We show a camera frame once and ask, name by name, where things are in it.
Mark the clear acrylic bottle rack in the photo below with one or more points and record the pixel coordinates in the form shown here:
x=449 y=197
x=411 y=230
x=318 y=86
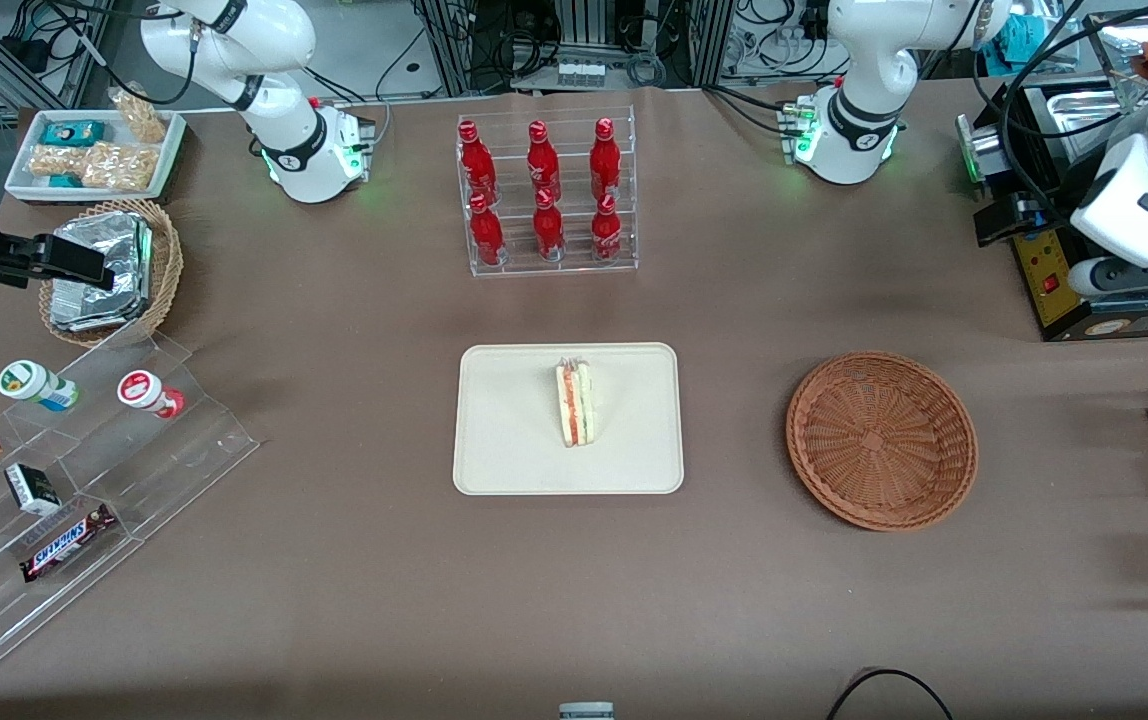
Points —
x=574 y=270

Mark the white power strip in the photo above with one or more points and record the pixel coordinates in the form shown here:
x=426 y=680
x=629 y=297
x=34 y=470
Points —
x=580 y=73

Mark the shiny metal tray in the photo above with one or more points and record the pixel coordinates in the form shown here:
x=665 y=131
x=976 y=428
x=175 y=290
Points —
x=1074 y=110

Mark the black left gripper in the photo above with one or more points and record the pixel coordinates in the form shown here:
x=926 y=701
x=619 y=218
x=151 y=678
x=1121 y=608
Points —
x=1012 y=214

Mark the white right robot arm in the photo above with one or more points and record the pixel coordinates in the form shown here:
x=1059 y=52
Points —
x=274 y=110

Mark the clear bag of crackers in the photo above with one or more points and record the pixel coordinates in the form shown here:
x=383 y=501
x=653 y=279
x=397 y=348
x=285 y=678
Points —
x=56 y=161
x=139 y=115
x=119 y=167

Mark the snickers candy bar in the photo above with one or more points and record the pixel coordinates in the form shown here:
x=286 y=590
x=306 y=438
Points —
x=66 y=545

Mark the metal device with green edge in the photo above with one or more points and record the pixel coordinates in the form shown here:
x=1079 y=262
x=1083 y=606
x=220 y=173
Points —
x=979 y=150

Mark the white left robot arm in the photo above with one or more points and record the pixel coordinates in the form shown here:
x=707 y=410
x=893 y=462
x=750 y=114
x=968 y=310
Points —
x=859 y=60

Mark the teal snack box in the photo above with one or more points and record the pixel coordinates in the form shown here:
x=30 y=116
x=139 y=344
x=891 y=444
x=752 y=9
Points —
x=72 y=133

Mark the red soda bottle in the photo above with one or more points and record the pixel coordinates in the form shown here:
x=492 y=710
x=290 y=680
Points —
x=486 y=235
x=605 y=162
x=606 y=232
x=477 y=165
x=543 y=165
x=548 y=230

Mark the green lid yogurt cup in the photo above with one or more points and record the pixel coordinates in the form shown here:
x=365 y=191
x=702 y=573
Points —
x=29 y=383

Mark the deep tan wicker basket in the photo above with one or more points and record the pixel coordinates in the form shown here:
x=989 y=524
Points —
x=166 y=270

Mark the red lid yogurt cup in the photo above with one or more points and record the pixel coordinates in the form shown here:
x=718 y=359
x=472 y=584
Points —
x=144 y=390

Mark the beige rectangular tray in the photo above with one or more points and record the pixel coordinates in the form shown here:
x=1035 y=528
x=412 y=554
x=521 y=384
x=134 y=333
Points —
x=504 y=420

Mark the white rectangular snack tray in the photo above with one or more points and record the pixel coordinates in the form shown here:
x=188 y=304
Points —
x=24 y=180

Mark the silver foil wrapped package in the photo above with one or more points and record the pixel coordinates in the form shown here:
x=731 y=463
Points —
x=109 y=245

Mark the triangular sandwich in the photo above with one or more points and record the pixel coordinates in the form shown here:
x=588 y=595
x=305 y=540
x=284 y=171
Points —
x=574 y=405

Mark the small black white box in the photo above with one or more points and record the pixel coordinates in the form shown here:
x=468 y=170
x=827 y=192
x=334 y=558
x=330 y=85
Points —
x=32 y=490

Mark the small teal snack packet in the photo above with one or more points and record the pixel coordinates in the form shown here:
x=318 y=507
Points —
x=64 y=181

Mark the clear acrylic stepped display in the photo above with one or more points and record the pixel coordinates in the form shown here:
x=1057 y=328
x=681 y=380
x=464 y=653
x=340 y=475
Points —
x=174 y=450

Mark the flat round brown wicker basket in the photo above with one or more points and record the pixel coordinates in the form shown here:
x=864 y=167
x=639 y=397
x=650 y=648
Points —
x=879 y=440

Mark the black yellow control box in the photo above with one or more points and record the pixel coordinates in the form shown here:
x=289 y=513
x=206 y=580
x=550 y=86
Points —
x=1054 y=290

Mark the small grey device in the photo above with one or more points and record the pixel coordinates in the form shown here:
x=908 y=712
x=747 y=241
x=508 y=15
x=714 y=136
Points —
x=586 y=712

